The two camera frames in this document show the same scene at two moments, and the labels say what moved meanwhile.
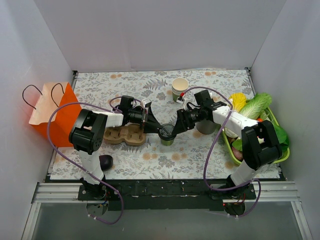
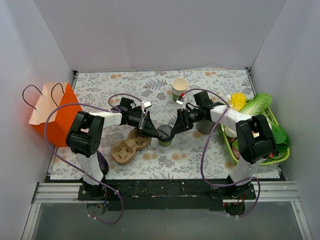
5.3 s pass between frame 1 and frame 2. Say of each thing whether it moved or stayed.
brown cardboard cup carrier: moved
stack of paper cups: stayed
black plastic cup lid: stayed
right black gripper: stayed
